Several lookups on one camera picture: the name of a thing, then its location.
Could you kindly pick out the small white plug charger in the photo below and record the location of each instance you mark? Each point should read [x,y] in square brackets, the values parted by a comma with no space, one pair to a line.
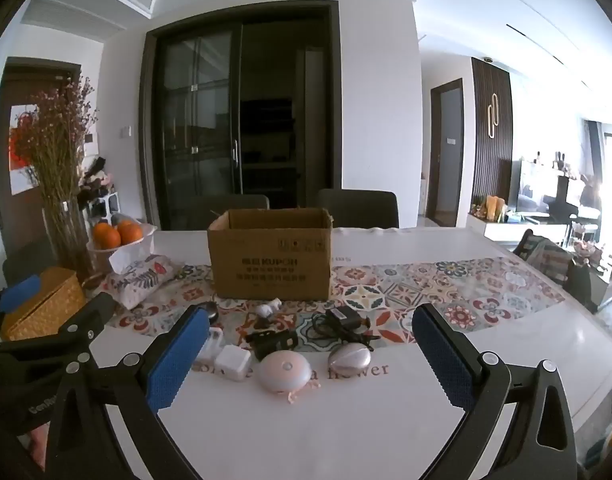
[208,347]

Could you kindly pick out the orange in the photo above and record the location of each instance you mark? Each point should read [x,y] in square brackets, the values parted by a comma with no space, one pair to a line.
[106,236]
[130,232]

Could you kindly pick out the brown cardboard box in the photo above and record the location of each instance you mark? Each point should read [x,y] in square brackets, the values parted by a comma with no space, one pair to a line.
[271,255]

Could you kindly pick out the patterned table runner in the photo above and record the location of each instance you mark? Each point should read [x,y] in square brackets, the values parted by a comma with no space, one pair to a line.
[410,290]

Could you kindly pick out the orange ornaments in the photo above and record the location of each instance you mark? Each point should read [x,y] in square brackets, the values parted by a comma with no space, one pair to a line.
[493,207]

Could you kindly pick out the dark dining chair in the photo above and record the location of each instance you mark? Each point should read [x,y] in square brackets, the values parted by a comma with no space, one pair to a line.
[358,207]
[226,210]

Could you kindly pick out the black bike light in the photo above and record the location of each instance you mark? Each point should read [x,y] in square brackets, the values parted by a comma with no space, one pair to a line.
[273,342]

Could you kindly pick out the dark sliding glass door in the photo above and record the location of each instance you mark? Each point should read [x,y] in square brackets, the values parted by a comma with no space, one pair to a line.
[201,110]

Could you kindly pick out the round pink device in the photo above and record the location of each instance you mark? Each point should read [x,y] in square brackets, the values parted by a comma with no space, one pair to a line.
[285,371]

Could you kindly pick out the pile of plush toys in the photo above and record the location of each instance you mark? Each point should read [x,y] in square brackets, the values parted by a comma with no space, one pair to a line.
[96,180]

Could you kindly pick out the dark hallway door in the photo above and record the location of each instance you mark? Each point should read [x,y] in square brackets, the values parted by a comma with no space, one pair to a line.
[445,150]

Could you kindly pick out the white fruit basket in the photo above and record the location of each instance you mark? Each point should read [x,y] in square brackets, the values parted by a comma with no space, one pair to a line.
[141,247]

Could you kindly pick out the floral tissue pack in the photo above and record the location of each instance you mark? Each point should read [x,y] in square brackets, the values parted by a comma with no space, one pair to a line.
[136,280]

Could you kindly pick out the television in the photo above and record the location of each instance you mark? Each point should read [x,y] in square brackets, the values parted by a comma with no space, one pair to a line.
[545,185]

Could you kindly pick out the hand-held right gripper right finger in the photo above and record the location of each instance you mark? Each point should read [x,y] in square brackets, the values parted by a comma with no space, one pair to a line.
[443,360]

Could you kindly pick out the dark slatted wall panel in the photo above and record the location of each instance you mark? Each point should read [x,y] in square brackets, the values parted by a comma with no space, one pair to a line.
[503,170]

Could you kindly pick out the brown wooden door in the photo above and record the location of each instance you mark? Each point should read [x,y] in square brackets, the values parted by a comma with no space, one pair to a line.
[51,80]

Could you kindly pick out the yellow woven box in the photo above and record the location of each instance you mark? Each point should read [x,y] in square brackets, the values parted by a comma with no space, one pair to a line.
[46,305]

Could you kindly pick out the white tv cabinet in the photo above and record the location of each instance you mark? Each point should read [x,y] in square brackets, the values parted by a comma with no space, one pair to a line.
[500,227]

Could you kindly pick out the glass vase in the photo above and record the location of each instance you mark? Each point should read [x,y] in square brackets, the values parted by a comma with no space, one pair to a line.
[66,240]

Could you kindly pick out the square white charger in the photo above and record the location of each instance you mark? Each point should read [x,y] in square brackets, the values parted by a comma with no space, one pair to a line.
[233,362]

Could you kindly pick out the white rack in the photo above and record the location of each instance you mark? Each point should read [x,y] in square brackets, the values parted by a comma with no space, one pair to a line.
[108,207]

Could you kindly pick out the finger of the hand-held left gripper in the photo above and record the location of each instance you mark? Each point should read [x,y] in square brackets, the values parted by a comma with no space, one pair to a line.
[17,292]
[93,317]

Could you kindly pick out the red door poster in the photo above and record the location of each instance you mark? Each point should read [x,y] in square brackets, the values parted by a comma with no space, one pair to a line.
[21,130]

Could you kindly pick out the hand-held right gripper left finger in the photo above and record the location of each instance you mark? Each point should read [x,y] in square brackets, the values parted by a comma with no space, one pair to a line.
[176,360]

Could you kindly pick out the gold wall ornament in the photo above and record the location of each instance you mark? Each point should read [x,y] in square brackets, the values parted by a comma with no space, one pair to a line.
[493,115]

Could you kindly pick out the chair with draped cloth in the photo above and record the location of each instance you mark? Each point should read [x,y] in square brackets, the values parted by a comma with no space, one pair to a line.
[550,260]

